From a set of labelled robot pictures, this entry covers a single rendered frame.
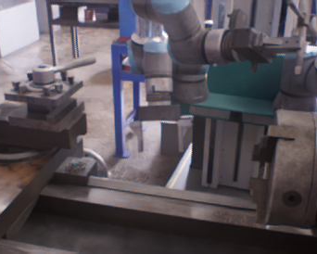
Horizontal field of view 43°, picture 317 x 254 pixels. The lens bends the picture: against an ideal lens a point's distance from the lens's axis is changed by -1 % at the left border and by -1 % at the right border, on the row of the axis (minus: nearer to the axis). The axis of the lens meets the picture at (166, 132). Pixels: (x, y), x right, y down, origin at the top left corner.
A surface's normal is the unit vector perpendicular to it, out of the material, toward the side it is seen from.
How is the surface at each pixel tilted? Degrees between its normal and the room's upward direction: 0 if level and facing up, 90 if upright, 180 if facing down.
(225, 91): 90
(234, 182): 90
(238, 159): 90
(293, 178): 67
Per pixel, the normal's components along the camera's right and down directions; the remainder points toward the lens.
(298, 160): -0.16, -0.18
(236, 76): -0.31, 0.43
